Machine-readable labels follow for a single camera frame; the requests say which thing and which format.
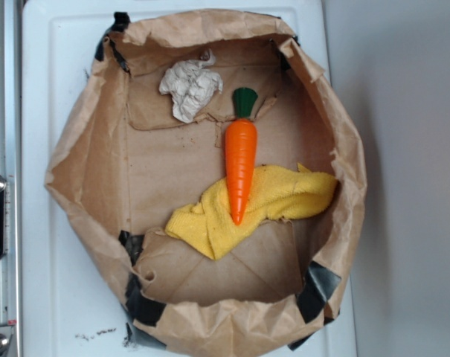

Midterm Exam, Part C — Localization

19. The crumpled white paper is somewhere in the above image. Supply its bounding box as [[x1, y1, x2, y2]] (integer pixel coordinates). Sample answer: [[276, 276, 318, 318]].
[[158, 49, 223, 123]]

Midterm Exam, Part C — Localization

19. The orange plastic toy carrot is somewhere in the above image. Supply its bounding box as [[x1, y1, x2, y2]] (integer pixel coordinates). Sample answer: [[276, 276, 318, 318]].
[[225, 87, 258, 225]]

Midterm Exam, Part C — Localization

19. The yellow cloth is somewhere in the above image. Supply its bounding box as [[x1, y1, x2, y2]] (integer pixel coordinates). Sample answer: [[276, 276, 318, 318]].
[[165, 164, 338, 260]]

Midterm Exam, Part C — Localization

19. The brown paper bag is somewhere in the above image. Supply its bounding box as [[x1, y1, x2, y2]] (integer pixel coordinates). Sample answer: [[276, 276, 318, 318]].
[[45, 10, 367, 356]]

